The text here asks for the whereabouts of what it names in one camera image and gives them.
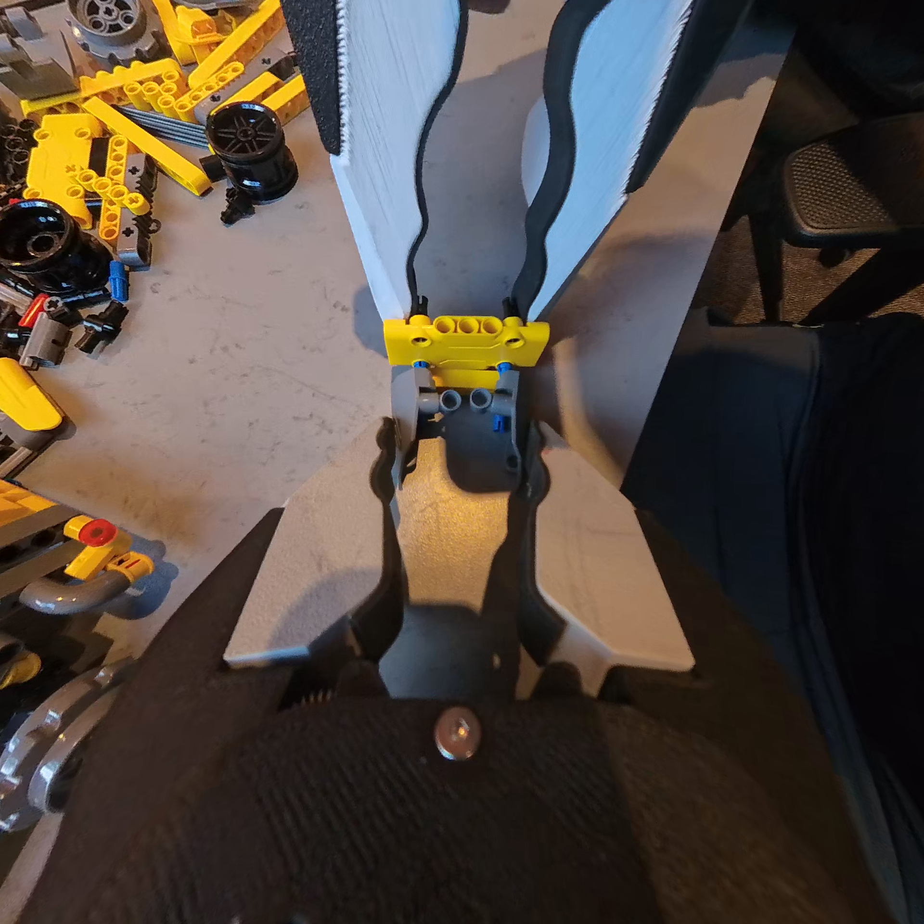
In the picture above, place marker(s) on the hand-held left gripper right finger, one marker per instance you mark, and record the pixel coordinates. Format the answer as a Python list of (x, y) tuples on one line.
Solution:
[(599, 577)]

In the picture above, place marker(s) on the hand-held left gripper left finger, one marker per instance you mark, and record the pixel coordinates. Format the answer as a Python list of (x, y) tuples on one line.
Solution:
[(317, 563)]

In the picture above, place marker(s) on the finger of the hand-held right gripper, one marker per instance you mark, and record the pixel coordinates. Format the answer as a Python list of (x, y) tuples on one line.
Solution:
[(613, 144), (382, 144)]

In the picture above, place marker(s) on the grey striped wedge brick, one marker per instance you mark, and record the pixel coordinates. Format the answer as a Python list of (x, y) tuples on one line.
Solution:
[(406, 404)]

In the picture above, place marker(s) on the dark grey wedge brick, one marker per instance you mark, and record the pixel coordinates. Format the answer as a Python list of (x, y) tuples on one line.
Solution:
[(511, 404)]

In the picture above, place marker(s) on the yellow short toy beam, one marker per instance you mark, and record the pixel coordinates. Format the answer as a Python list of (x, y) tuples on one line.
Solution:
[(465, 377)]

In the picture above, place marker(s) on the grey desk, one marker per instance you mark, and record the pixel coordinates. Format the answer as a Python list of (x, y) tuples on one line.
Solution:
[(252, 361)]

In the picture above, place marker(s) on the black toy wheel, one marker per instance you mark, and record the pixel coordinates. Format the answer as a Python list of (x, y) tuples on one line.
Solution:
[(249, 144), (43, 245)]

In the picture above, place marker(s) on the black pin connector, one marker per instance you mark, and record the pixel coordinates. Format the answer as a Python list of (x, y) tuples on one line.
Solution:
[(238, 206)]

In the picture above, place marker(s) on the pile of loose toy bricks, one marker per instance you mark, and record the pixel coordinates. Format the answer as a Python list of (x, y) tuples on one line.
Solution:
[(144, 94)]

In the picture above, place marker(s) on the grey toy wheel hub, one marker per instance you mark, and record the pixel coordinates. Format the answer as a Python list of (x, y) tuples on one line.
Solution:
[(112, 25)]

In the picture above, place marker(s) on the black mesh office chair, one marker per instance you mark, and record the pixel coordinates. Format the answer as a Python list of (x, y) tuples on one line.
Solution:
[(837, 188)]

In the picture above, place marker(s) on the partly built yellow toy vehicle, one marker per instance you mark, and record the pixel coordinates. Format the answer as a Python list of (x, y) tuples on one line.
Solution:
[(72, 598)]

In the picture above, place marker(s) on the yellow rounded toy panel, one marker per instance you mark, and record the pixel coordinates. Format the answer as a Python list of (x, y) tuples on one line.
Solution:
[(25, 393)]

